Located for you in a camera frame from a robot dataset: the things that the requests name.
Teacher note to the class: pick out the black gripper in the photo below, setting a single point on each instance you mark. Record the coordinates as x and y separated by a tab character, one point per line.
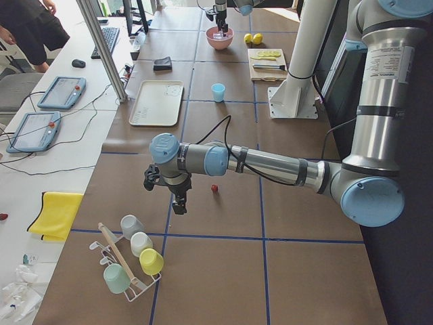
220	9
179	188

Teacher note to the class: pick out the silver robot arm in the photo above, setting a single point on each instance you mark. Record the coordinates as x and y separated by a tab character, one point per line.
243	6
363	184

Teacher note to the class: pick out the pink bowl of ice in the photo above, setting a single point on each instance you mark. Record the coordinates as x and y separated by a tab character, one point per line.
219	40

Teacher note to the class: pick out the grey cup on rack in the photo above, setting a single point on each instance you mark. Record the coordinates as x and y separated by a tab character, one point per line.
130	225

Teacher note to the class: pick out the white cup on rack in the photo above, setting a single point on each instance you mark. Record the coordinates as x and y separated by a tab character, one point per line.
139	242

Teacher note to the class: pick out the yellow cup on rack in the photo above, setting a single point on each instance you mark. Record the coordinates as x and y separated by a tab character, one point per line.
151	261

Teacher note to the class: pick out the light blue cup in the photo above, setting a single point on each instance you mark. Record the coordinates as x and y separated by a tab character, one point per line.
218	92

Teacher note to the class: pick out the green cup on rack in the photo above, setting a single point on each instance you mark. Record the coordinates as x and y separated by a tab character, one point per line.
116	278

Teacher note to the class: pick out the lemon far from board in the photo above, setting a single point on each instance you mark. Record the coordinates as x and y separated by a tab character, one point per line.
248	38

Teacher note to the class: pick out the lemon near board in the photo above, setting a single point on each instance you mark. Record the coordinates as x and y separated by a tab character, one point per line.
257	39

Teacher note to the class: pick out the yellow plastic knife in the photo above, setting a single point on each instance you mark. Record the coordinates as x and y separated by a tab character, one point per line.
263	58

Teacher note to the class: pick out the lemon slices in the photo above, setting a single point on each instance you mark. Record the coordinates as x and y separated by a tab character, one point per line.
273	54

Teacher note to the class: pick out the wooden cutting board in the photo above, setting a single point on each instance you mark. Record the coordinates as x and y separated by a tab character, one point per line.
266	75

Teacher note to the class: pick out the grey folded cloth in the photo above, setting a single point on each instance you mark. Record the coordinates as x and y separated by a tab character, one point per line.
162	64

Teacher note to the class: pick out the cream bear tray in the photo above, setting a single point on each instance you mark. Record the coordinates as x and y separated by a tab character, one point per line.
157	104

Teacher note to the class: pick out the black keyboard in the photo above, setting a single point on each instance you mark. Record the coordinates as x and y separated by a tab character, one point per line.
110	35

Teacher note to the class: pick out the yellow towel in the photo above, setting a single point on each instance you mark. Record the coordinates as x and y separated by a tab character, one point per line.
57	214

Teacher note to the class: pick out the black computer mouse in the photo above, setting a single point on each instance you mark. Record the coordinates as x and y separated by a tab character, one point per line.
78	63

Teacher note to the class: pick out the lower teach pendant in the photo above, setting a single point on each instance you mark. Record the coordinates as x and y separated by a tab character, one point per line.
35	133

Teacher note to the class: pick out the teach pendant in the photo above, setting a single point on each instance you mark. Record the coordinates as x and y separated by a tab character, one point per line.
63	93
35	133

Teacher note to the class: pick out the upper teach pendant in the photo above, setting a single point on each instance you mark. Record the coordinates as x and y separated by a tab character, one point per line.
63	93

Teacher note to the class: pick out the crumpled white plastic wrap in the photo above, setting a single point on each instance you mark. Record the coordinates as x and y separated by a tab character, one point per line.
19	299

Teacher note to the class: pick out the person in black shorts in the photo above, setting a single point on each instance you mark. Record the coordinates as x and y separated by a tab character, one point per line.
33	27

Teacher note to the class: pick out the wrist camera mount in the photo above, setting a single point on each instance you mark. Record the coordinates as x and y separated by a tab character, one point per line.
210	13
151	177

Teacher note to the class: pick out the white wire cup rack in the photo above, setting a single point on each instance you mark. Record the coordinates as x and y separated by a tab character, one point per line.
110	254

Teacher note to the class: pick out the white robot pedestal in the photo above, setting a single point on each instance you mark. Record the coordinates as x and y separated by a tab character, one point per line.
295	97

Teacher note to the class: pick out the aluminium frame post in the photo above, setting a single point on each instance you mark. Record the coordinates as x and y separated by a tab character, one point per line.
104	52

